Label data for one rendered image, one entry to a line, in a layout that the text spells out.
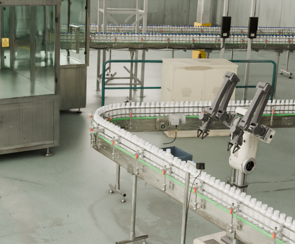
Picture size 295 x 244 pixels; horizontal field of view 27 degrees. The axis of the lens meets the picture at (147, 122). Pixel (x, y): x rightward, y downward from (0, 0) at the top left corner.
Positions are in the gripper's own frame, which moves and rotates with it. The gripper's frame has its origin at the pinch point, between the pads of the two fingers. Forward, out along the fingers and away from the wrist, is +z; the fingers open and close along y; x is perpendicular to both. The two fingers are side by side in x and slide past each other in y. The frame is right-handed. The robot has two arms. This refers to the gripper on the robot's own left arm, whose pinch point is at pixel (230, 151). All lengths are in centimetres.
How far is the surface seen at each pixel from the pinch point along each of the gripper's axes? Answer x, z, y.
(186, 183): -77, 36, 45
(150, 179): -8, 57, -64
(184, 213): -65, 56, 46
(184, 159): 37, 26, -82
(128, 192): 111, 99, -213
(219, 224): -14, 56, 38
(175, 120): 89, -5, -176
